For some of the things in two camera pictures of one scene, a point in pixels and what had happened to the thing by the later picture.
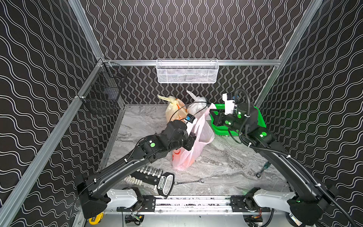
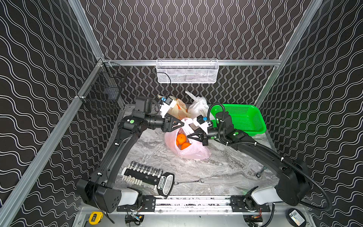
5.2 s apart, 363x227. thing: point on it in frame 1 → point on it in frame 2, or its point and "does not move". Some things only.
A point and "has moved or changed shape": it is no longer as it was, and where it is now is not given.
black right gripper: (219, 118) → (202, 135)
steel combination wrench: (177, 183) does not move
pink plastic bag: (204, 132) has moved or changed shape
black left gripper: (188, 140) → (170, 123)
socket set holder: (164, 181) does not move
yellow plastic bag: (175, 109) does not move
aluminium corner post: (311, 10) does not move
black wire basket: (102, 91) does not move
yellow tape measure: (98, 219) does not move
